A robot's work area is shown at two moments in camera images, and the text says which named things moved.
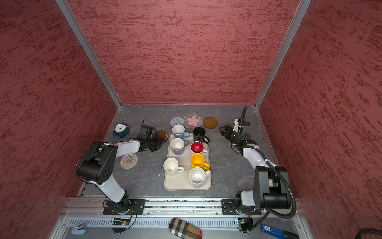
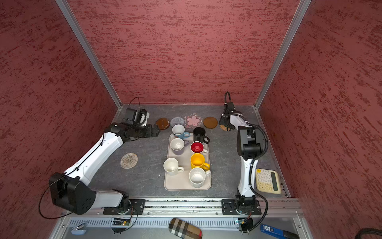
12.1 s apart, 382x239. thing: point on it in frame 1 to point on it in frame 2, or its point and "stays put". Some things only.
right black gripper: (227, 131) to (222, 122)
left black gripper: (158, 144) to (149, 134)
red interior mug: (198, 147) stays put
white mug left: (170, 167) stays put
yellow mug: (197, 161) stays put
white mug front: (197, 176) stays put
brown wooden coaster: (210, 122) stays put
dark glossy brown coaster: (163, 135) to (163, 123)
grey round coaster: (176, 120) stays put
